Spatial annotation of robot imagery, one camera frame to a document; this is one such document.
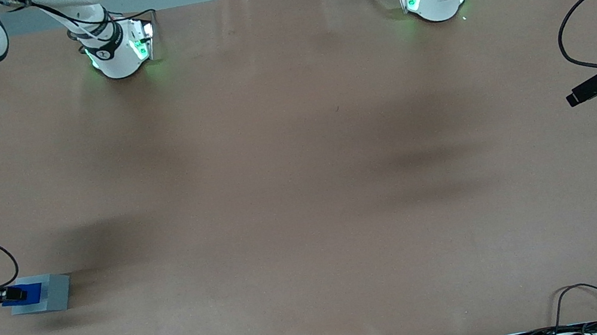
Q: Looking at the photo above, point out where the black right arm base cable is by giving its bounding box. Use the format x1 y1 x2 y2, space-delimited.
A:
0 0 160 60

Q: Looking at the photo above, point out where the gray square base block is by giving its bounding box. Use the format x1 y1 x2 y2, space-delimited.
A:
7 270 75 319

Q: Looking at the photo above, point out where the black arched cable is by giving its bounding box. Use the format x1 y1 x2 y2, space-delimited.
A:
546 281 597 330

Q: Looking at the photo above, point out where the blue plastic part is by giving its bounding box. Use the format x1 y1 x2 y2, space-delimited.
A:
0 282 46 310

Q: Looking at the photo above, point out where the brown table cover sheet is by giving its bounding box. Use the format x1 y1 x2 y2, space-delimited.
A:
0 0 597 335

